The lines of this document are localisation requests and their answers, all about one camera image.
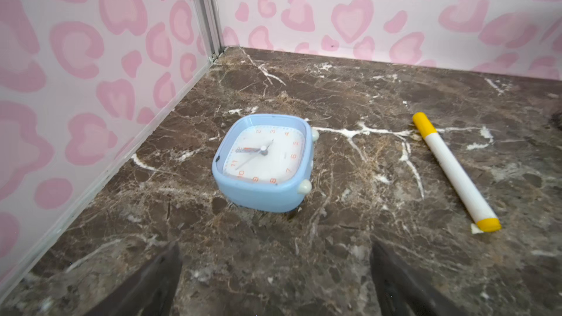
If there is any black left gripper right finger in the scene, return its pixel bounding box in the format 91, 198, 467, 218
370, 241, 466, 316

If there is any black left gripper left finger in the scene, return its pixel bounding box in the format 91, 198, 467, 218
86, 242, 182, 315

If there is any white yellow marker pen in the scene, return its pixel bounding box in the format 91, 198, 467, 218
413, 112, 502, 233

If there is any light blue alarm clock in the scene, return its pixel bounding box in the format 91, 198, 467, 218
212, 114, 319, 213

